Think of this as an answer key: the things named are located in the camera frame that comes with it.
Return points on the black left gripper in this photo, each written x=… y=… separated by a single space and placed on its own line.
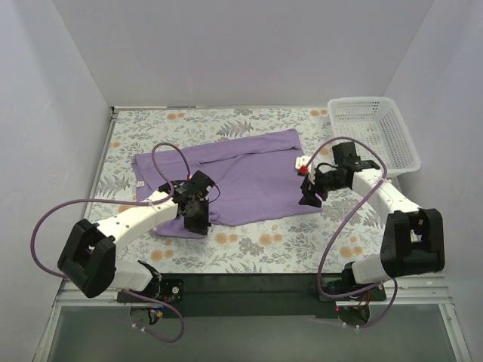
x=198 y=218

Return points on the white plastic basket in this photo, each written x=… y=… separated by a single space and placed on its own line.
x=378 y=123

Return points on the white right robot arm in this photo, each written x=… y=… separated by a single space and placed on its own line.
x=413 y=238

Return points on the purple t shirt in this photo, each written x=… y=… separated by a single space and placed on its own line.
x=255 y=176

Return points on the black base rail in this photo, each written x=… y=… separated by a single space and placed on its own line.
x=252 y=295

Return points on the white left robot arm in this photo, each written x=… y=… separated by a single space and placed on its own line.
x=90 y=256

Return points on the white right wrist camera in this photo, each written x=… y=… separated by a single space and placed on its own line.
x=304 y=168

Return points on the floral table mat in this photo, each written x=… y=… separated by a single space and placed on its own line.
x=296 y=244

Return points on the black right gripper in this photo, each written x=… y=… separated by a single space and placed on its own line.
x=322 y=185

